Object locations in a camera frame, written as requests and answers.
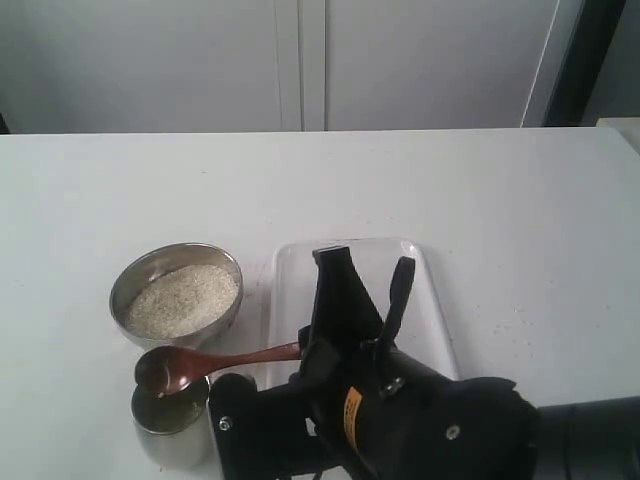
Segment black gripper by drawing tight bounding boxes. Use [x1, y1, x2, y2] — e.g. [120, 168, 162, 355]
[254, 246, 541, 480]

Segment brown wooden spoon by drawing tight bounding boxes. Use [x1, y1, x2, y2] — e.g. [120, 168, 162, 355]
[134, 343, 302, 398]

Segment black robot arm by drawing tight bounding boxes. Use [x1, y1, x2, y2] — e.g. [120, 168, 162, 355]
[289, 246, 639, 479]

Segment steel bowl of rice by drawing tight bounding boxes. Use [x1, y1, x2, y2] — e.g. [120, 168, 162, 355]
[109, 243, 243, 350]

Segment small steel cup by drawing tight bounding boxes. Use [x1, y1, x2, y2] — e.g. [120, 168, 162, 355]
[130, 377, 213, 470]

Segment white plastic tray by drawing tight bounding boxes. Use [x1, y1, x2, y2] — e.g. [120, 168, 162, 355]
[268, 238, 459, 380]

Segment white cabinet doors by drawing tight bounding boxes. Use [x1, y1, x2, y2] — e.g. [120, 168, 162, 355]
[1, 1, 583, 133]

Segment dark door frame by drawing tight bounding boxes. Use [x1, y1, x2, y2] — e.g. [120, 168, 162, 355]
[541, 1, 639, 127]

